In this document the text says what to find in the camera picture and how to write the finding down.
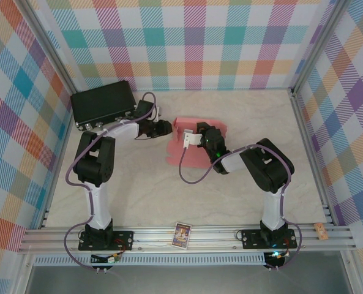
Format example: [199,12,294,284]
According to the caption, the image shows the pink paper box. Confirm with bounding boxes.
[165,116,230,169]

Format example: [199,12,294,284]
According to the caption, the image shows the purple playing card box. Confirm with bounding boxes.
[171,222,192,249]

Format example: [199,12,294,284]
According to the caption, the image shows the black aluminium carry case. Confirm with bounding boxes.
[70,80,139,132]

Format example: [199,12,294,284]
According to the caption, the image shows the grey metal lower panel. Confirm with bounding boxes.
[26,265,353,294]

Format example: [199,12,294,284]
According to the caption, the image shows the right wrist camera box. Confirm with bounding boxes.
[182,128,206,149]

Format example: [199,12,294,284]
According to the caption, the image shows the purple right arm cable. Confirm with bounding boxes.
[178,143,304,272]

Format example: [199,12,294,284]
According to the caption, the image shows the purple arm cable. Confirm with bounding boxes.
[178,143,304,272]
[64,91,157,272]

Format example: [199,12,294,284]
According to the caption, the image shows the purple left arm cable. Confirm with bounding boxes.
[64,91,157,272]

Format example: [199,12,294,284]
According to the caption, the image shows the aluminium table side rail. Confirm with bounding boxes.
[290,87,338,227]
[40,88,78,229]

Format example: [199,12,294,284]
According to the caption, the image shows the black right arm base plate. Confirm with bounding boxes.
[241,228,298,251]

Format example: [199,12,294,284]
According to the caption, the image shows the aluminium mounting rail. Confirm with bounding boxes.
[18,225,358,254]

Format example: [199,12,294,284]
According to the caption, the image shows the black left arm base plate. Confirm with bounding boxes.
[78,229,135,252]

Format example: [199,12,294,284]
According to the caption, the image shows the slotted grey cable duct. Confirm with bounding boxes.
[34,252,266,266]

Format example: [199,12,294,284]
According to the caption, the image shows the lit power connector with wires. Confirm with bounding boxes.
[265,249,292,266]

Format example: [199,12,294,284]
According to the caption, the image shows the aluminium frame post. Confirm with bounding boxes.
[17,0,78,92]
[291,0,350,92]

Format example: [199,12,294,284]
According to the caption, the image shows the green power connector with wires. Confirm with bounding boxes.
[91,252,122,265]

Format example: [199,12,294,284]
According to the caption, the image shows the aluminium frame leg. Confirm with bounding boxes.
[340,251,363,294]
[11,252,37,294]

